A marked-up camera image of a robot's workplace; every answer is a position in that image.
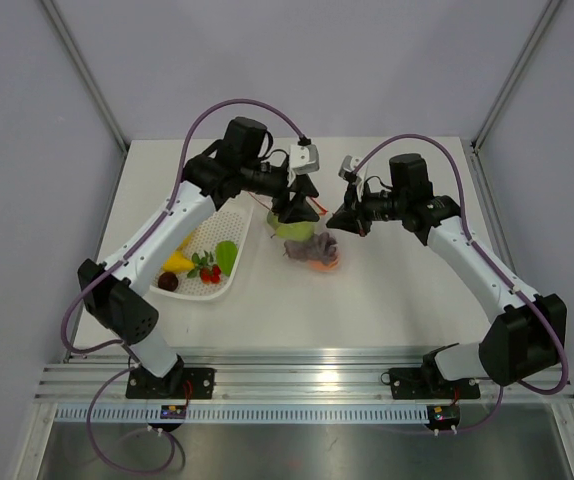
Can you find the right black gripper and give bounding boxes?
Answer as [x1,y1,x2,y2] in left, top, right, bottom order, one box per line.
[328,180,408,237]

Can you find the green apple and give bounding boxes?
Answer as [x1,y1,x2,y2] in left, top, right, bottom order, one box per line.
[275,222,315,242]

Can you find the clear zip top bag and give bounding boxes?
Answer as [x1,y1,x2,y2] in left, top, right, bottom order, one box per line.
[248,193,341,273]

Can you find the purple grape bunch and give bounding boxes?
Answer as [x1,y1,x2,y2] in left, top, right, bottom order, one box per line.
[284,232,338,265]

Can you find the orange fruit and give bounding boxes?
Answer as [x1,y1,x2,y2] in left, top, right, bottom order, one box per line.
[308,258,340,273]

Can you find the orange green mango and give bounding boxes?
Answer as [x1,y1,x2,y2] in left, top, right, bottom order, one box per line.
[266,211,281,230]

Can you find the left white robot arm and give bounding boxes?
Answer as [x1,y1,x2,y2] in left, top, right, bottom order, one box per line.
[78,117,319,398]

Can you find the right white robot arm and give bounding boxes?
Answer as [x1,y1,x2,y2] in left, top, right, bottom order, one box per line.
[327,153,567,396]

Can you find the red strawberry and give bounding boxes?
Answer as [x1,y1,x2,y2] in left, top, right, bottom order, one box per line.
[199,265,221,284]

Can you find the white perforated fruit basket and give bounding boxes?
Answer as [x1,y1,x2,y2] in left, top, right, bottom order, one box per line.
[150,205,253,301]

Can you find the yellow pear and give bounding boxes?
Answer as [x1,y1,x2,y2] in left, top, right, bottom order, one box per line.
[161,251,195,274]

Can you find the dark purple plum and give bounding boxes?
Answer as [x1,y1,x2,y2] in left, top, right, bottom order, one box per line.
[157,272,179,292]

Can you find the right controller board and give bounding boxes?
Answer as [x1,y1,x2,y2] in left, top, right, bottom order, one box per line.
[426,404,461,435]

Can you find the controller board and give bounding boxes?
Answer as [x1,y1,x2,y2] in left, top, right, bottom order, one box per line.
[426,404,461,435]
[160,405,187,420]

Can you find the left controller board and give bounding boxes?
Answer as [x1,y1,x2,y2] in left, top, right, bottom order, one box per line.
[160,405,187,420]

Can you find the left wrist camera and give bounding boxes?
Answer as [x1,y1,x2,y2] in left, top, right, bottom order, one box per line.
[288,144,320,176]

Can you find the right side aluminium rail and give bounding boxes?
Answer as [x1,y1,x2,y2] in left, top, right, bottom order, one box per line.
[461,140,520,272]

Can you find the aluminium rail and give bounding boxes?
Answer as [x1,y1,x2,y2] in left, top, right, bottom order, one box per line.
[461,140,520,272]
[34,347,574,406]

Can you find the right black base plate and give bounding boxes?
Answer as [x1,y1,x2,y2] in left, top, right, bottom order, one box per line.
[381,367,481,400]

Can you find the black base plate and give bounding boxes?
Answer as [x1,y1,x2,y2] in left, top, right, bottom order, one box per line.
[125,367,216,400]
[381,367,481,400]

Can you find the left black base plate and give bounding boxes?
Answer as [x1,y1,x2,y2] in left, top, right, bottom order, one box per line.
[125,367,216,400]

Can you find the white slotted cable duct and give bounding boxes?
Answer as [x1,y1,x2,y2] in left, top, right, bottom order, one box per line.
[55,403,428,425]

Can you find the left aluminium frame post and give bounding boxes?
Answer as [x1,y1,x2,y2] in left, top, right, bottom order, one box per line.
[37,0,130,158]

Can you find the aluminium frame post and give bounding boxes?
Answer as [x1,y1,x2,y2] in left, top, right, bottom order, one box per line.
[471,0,565,155]
[37,0,130,158]

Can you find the aluminium front rail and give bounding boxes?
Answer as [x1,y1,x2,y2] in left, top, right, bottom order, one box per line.
[34,347,574,406]

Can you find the right aluminium frame post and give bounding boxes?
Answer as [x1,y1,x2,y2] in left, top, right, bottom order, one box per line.
[471,0,565,155]

